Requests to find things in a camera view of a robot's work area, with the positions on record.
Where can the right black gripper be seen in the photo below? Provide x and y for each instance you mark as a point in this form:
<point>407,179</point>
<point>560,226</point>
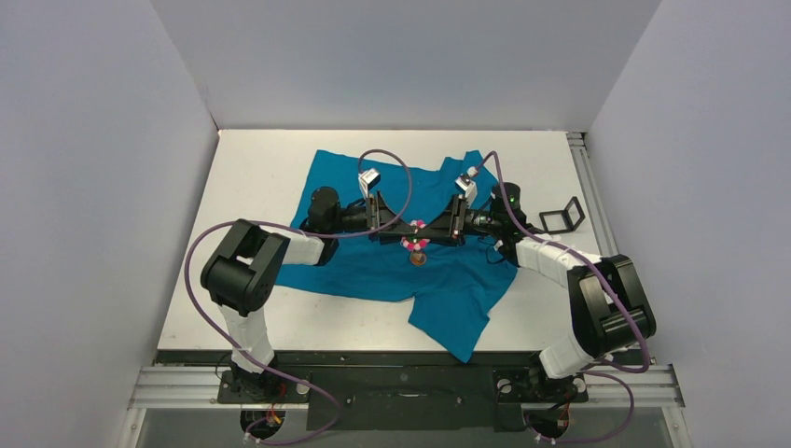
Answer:
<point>458,216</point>

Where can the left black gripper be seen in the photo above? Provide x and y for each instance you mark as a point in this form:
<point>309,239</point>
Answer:
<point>376,213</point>

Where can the blue t-shirt garment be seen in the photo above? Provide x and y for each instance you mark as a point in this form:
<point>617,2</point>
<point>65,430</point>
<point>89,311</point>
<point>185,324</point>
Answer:
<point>452,293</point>

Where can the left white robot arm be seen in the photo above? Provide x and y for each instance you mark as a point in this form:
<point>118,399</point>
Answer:
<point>241,273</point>

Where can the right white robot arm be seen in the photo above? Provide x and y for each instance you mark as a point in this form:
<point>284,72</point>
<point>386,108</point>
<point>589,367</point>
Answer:
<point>607,303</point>

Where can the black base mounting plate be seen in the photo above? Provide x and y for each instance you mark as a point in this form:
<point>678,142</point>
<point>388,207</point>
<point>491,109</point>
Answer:
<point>505,393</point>

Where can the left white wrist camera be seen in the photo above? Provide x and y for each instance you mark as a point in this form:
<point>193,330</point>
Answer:
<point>367,180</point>

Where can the black square frame stand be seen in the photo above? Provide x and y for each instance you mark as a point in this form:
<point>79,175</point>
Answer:
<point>564,220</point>

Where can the aluminium side rail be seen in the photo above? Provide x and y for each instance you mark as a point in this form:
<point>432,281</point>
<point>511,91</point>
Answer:
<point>594,235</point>

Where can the aluminium front rail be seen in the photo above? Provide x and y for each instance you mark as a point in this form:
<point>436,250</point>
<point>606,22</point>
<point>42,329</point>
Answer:
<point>199,388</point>

